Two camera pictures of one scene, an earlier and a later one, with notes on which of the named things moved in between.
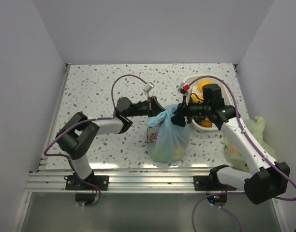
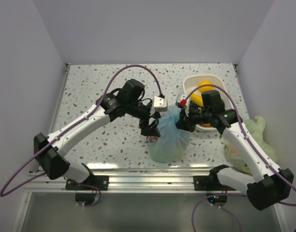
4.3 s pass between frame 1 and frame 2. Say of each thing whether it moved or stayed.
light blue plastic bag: stayed
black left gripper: moved
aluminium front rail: stayed
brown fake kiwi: stayed
